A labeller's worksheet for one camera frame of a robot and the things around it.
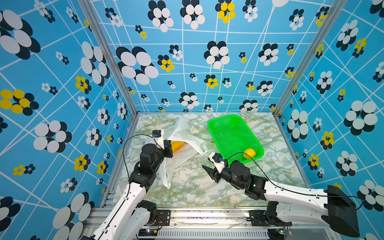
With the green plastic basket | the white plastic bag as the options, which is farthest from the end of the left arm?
the green plastic basket

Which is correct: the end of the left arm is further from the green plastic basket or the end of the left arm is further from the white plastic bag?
the green plastic basket

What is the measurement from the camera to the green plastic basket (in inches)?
37.3
